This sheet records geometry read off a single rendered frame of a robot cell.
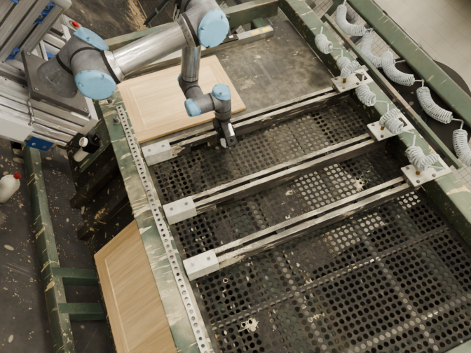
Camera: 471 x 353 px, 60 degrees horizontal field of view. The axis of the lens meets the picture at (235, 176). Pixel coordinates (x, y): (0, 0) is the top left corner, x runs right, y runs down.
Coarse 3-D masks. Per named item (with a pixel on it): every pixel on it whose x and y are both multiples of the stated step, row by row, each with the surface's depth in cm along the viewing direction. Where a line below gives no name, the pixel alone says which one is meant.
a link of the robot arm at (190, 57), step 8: (184, 0) 139; (184, 48) 158; (192, 48) 157; (200, 48) 160; (184, 56) 161; (192, 56) 160; (184, 64) 164; (192, 64) 163; (184, 72) 167; (192, 72) 166; (184, 80) 170; (192, 80) 169; (184, 88) 172; (200, 88) 173
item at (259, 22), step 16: (320, 112) 214; (352, 160) 197; (384, 208) 183; (240, 224) 179; (304, 240) 179; (400, 240) 179; (432, 256) 169; (432, 272) 165; (272, 288) 163; (432, 288) 168; (448, 288) 162; (288, 304) 159; (288, 320) 156; (448, 320) 157; (288, 336) 153; (304, 336) 152; (384, 352) 151
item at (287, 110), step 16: (352, 64) 195; (336, 80) 207; (352, 80) 207; (368, 80) 207; (304, 96) 206; (320, 96) 209; (336, 96) 208; (256, 112) 200; (272, 112) 200; (288, 112) 202; (304, 112) 208; (208, 128) 195; (240, 128) 197; (256, 128) 202; (160, 144) 190; (176, 144) 190; (192, 144) 193; (208, 144) 197; (160, 160) 192
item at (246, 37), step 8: (248, 32) 240; (264, 32) 239; (272, 32) 242; (240, 40) 237; (248, 40) 239; (256, 40) 241; (208, 48) 233; (216, 48) 235; (224, 48) 237; (168, 56) 229; (176, 56) 229; (152, 64) 226; (160, 64) 228; (168, 64) 230; (136, 72) 226
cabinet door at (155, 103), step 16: (208, 64) 228; (128, 80) 222; (144, 80) 222; (160, 80) 222; (176, 80) 222; (208, 80) 221; (224, 80) 221; (128, 96) 215; (144, 96) 216; (160, 96) 215; (176, 96) 215; (128, 112) 209; (144, 112) 209; (160, 112) 209; (176, 112) 209; (208, 112) 208; (144, 128) 203; (160, 128) 203; (176, 128) 202
